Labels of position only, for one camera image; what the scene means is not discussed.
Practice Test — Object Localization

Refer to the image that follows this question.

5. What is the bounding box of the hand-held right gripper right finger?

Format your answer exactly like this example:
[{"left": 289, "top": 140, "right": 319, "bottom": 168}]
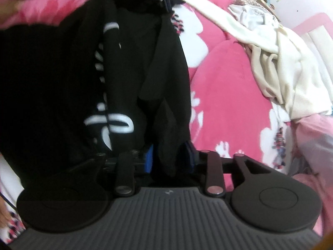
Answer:
[{"left": 183, "top": 143, "right": 271, "bottom": 198}]

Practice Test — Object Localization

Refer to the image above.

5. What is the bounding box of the white garment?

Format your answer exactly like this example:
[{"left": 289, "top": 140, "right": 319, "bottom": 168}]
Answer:
[{"left": 228, "top": 4, "right": 279, "bottom": 33}]

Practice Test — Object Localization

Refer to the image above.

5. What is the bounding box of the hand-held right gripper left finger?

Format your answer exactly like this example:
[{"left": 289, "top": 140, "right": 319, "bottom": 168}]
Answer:
[{"left": 68, "top": 146, "right": 154, "bottom": 196}]

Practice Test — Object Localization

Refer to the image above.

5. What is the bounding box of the light pink duvet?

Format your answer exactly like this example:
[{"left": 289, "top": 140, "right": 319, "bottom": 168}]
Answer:
[{"left": 291, "top": 112, "right": 333, "bottom": 239}]

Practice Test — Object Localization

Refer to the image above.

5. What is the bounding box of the pink floral blanket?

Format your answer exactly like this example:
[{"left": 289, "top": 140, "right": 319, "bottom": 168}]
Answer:
[{"left": 0, "top": 0, "right": 333, "bottom": 248}]

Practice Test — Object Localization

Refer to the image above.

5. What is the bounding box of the cream garment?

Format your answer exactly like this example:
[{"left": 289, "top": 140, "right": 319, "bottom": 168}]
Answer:
[{"left": 181, "top": 0, "right": 333, "bottom": 122}]

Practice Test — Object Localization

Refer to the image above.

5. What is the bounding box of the pink headboard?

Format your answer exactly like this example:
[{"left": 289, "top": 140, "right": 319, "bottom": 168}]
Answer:
[{"left": 291, "top": 12, "right": 333, "bottom": 67}]

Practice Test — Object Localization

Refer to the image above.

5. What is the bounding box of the black printed t-shirt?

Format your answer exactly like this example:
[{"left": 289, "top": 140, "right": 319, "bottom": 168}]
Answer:
[{"left": 0, "top": 0, "right": 193, "bottom": 185}]

